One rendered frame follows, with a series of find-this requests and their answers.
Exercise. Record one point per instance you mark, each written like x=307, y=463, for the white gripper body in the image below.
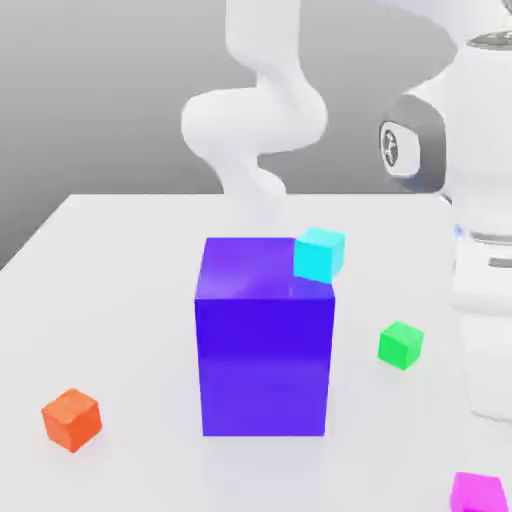
x=492, y=368

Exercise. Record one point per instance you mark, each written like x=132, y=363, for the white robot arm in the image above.
x=256, y=120

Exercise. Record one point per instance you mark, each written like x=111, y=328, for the small green cube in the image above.
x=396, y=348

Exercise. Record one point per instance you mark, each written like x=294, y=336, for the small magenta cube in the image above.
x=476, y=494

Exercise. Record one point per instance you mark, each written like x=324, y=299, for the small cyan cube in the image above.
x=314, y=258

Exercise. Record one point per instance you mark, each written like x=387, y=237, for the small orange cube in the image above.
x=72, y=424

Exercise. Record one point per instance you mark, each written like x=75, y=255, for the large purple box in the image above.
x=262, y=360

